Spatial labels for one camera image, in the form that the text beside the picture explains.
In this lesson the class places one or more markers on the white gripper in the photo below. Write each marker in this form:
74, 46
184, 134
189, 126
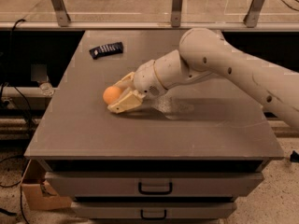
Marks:
146, 78

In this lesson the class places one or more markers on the orange fruit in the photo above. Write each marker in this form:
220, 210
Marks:
111, 94

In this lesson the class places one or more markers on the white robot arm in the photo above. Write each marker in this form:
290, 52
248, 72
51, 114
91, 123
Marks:
200, 54

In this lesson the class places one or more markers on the dark blue rxbar wrapper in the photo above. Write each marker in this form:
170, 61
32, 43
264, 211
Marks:
106, 50

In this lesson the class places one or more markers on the grey drawer cabinet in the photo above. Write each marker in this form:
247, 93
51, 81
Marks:
212, 147

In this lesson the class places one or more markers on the brown cardboard box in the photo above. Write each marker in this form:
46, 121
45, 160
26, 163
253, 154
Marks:
39, 194

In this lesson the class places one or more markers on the small black object on floor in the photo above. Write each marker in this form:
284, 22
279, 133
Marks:
294, 157

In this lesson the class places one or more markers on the left metal railing bracket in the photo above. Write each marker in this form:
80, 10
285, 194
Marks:
62, 17

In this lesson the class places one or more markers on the metal railing bracket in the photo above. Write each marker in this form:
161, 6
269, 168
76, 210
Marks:
252, 17
176, 10
62, 17

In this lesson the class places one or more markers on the upper black drawer handle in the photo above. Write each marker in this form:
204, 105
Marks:
165, 189

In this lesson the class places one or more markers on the black drawer handle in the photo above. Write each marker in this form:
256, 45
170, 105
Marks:
153, 215
165, 189

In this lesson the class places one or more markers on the middle metal railing bracket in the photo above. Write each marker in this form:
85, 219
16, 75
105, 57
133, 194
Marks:
176, 10

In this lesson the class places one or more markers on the lower black drawer handle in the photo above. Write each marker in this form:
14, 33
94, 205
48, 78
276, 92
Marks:
153, 215

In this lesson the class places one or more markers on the right metal railing bracket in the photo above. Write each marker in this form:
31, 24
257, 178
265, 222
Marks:
252, 17

